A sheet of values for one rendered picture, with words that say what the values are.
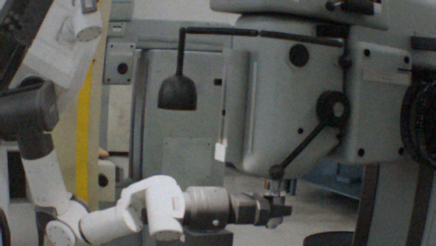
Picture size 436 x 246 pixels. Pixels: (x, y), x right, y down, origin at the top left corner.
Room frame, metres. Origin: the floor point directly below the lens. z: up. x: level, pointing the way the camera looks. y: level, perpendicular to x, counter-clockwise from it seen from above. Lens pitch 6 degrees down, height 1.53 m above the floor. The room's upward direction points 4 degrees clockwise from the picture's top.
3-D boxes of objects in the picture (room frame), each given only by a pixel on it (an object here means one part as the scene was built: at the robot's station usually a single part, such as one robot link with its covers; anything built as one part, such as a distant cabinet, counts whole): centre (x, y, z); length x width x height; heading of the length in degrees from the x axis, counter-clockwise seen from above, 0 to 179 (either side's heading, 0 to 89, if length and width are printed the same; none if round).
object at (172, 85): (1.22, 0.08, 1.47); 0.07 x 0.07 x 0.06
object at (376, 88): (1.40, -0.30, 1.47); 0.24 x 0.19 x 0.26; 25
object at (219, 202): (1.29, -0.04, 1.24); 0.13 x 0.12 x 0.10; 18
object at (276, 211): (1.29, -0.13, 1.24); 0.06 x 0.02 x 0.03; 108
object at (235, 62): (1.28, -0.02, 1.45); 0.04 x 0.04 x 0.21; 25
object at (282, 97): (1.32, -0.13, 1.47); 0.21 x 0.19 x 0.32; 25
